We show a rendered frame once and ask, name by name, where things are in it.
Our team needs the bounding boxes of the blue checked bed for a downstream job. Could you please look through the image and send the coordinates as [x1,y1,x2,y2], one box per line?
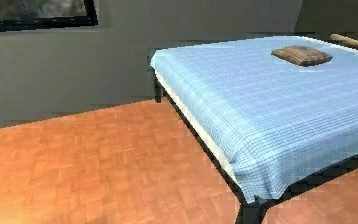
[147,33,358,224]

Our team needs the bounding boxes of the tan wooden bat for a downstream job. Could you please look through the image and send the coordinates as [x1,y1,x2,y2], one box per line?
[329,33,358,52]

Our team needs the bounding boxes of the black frame window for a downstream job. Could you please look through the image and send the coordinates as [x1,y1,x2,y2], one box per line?
[0,0,99,34]

